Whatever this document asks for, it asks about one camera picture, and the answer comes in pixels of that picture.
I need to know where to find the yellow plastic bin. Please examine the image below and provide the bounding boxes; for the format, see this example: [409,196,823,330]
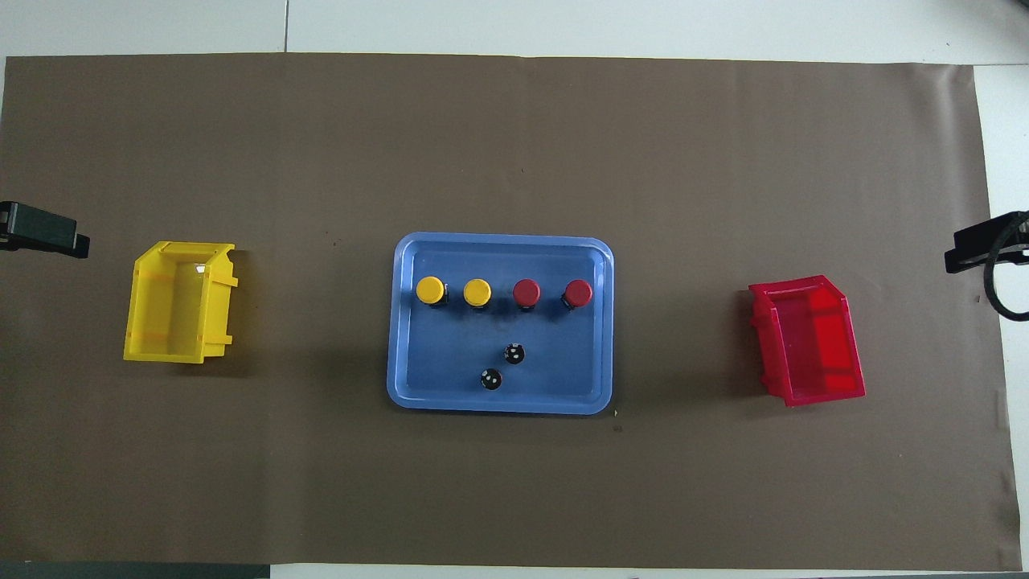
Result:
[123,241,240,365]

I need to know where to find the red plastic bin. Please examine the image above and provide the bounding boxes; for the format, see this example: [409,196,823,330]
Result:
[748,275,867,408]

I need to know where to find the blue plastic tray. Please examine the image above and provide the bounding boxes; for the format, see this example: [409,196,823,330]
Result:
[387,232,615,416]

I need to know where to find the brown table mat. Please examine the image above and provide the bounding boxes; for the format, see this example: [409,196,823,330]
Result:
[0,52,1022,573]

